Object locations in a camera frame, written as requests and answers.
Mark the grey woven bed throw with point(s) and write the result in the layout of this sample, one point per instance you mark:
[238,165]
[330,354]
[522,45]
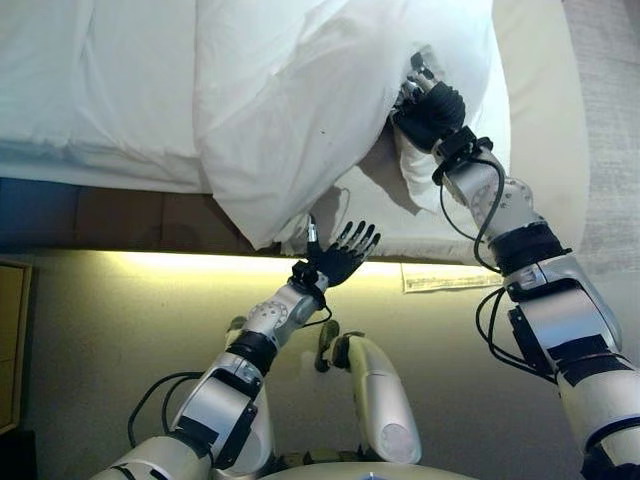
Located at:
[615,125]

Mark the wooden bed frame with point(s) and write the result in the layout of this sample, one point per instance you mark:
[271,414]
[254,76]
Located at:
[125,215]

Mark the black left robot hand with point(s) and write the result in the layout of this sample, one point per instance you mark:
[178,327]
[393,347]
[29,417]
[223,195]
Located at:
[337,262]

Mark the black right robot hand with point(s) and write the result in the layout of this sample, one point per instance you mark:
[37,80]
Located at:
[435,115]

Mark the white pillow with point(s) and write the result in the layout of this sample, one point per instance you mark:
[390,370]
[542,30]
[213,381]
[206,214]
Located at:
[300,100]

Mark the white mattress label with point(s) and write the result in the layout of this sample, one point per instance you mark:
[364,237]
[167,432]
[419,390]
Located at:
[450,280]

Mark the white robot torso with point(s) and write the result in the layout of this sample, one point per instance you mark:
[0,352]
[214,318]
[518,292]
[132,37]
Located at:
[350,474]

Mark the wooden nightstand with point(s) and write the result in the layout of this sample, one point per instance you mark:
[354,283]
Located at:
[12,350]

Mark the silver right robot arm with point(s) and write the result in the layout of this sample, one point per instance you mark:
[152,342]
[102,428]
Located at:
[560,310]

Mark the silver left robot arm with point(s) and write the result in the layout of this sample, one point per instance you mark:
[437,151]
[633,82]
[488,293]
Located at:
[220,400]

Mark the under-bed light strip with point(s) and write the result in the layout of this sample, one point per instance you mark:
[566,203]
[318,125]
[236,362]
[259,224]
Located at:
[200,260]

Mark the white sheeted mattress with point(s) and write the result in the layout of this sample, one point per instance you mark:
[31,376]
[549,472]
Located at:
[100,75]

